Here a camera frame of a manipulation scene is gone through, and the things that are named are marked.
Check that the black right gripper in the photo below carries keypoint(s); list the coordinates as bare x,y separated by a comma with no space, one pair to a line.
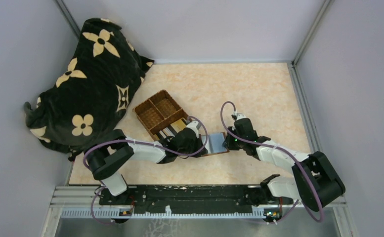
228,143

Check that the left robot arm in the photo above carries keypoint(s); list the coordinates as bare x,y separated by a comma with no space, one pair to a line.
105,159

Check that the brown leather card holder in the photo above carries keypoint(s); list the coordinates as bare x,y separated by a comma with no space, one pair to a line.
214,144

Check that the brown woven divided basket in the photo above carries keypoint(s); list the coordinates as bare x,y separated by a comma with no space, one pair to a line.
158,112

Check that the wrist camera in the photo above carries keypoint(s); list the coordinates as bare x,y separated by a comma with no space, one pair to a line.
194,126
238,116

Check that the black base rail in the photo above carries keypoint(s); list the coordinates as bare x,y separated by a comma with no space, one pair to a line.
174,202

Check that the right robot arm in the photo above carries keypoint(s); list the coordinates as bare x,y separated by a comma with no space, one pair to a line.
314,182

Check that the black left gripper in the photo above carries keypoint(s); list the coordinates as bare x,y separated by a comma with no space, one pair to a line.
198,142

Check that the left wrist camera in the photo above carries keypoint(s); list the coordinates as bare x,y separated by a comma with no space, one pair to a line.
194,126

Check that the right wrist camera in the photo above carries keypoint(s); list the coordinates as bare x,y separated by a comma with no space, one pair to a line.
238,116

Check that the yellow card in basket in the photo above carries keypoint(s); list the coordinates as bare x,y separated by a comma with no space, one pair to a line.
179,125

